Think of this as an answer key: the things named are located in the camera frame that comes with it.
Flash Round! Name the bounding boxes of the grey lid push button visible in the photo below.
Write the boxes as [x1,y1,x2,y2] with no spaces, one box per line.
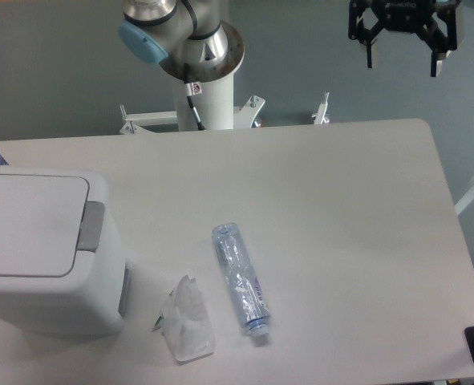
[76,201,105,253]

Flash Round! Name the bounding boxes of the white trash can lid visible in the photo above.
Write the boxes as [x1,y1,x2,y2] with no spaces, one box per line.
[0,174,89,278]

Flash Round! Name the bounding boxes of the crushed clear plastic bottle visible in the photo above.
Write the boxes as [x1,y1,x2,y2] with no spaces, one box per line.
[212,223,270,338]

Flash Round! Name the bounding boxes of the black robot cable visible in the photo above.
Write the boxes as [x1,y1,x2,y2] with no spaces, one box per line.
[183,63,206,132]

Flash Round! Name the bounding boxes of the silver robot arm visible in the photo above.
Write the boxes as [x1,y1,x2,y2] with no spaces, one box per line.
[118,1,464,83]

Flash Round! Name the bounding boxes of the white levelling foot bracket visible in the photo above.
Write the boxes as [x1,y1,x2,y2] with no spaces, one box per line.
[312,91,331,125]

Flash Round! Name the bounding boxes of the crumpled clear plastic wrapper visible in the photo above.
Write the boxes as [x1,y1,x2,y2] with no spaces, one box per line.
[152,275,216,364]

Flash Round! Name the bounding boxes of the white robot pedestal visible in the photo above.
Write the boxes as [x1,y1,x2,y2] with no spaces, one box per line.
[120,73,265,135]

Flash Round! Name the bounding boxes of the white plastic trash can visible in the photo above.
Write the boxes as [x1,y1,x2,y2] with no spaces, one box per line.
[0,166,129,335]

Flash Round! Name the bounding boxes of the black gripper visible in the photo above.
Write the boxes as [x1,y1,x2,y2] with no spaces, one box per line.
[348,0,464,77]

